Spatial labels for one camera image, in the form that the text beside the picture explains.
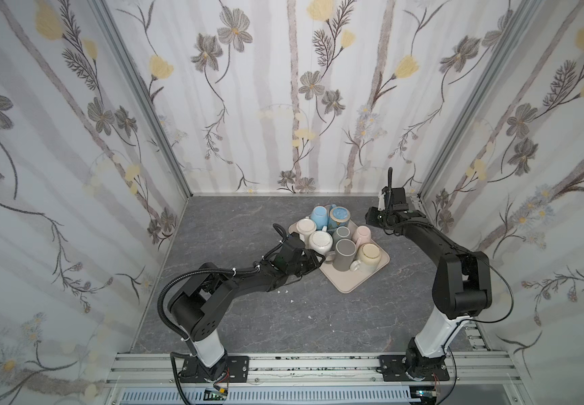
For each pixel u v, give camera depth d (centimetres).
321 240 94
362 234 95
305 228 99
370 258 89
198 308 46
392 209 73
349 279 93
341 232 96
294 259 70
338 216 99
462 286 49
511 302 44
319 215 101
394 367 74
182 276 46
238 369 74
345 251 88
